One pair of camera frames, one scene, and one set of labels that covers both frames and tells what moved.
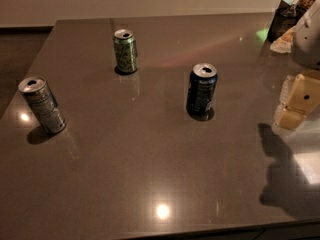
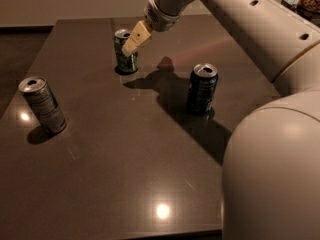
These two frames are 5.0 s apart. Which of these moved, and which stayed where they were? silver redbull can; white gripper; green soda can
Moved: white gripper
Stayed: green soda can; silver redbull can
